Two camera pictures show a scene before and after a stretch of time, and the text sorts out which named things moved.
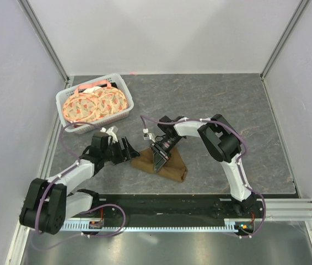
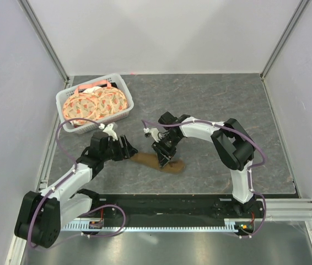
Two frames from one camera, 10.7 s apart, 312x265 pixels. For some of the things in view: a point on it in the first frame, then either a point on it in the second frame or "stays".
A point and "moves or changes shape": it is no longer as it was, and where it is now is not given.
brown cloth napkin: [174, 169] moves or changes shape
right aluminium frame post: [290, 25] stays
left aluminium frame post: [44, 40] stays
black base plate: [170, 207] stays
